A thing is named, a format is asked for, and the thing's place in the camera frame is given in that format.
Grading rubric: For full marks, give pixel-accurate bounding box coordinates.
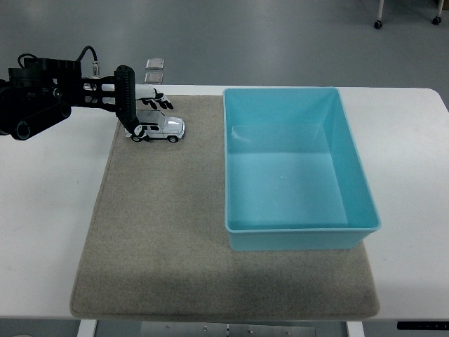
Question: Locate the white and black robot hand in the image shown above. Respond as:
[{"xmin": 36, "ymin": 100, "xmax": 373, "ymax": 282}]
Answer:
[{"xmin": 128, "ymin": 84, "xmax": 175, "ymax": 143}]

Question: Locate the white toy car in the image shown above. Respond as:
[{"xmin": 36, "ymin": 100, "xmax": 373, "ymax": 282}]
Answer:
[{"xmin": 124, "ymin": 109, "xmax": 186, "ymax": 144}]

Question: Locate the light blue plastic box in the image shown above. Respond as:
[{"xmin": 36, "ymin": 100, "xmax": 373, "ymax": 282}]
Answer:
[{"xmin": 222, "ymin": 86, "xmax": 382, "ymax": 252}]

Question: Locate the beige felt mat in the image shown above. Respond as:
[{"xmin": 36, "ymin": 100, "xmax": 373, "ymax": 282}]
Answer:
[{"xmin": 69, "ymin": 93, "xmax": 381, "ymax": 322}]

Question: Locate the white table leg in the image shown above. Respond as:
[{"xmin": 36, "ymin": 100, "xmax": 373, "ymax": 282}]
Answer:
[
  {"xmin": 76, "ymin": 319, "xmax": 98, "ymax": 337},
  {"xmin": 344, "ymin": 320, "xmax": 366, "ymax": 337}
]

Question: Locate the grey metal plate with screws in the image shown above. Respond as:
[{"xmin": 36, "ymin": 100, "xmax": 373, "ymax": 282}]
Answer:
[{"xmin": 139, "ymin": 322, "xmax": 317, "ymax": 337}]

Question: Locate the black table control panel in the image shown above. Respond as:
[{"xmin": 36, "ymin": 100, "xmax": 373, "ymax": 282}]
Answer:
[{"xmin": 396, "ymin": 320, "xmax": 449, "ymax": 331}]

